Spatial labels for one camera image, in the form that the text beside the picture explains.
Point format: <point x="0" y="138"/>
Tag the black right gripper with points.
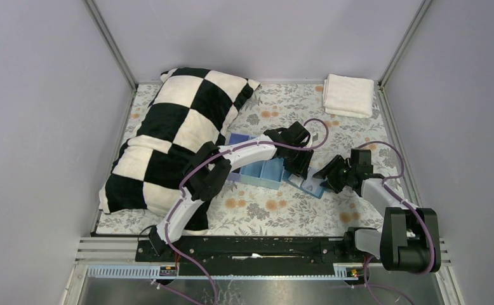
<point x="340" y="175"/>

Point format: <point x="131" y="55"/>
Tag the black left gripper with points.
<point x="296" y="159"/>

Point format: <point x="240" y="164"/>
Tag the teal card holder wallet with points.
<point x="310" y="185"/>

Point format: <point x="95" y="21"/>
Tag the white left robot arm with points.
<point x="206" y="173"/>

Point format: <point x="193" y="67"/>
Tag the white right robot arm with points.
<point x="409" y="237"/>

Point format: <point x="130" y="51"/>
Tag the blue three-compartment tray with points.
<point x="267" y="173"/>

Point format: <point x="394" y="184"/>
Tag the floral patterned table cloth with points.
<point x="242" y="209"/>

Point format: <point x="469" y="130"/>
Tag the folded white towel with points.
<point x="346" y="96"/>

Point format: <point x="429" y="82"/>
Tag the black white checkered pillow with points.
<point x="193" y="106"/>

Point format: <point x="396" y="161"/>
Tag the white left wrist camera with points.
<point x="313" y="138"/>

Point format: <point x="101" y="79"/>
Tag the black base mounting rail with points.
<point x="252" y="255"/>

